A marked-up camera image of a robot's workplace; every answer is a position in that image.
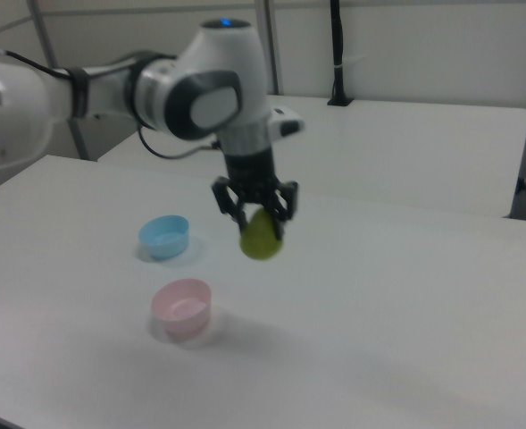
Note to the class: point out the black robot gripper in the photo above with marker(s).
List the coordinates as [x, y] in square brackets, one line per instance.
[250, 174]

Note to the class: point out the green pear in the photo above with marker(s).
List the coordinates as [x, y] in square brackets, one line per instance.
[261, 239]

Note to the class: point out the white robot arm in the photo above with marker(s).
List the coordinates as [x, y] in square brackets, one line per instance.
[186, 98]

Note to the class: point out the blue plastic bowl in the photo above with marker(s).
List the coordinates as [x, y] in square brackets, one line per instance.
[164, 237]

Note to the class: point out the pink plastic bowl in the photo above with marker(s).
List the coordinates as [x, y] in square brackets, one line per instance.
[183, 308]

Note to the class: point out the grey partition post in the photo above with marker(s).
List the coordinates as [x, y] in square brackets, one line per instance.
[271, 44]
[64, 94]

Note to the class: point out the black camera pole with clamp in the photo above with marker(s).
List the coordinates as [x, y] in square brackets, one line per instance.
[338, 58]

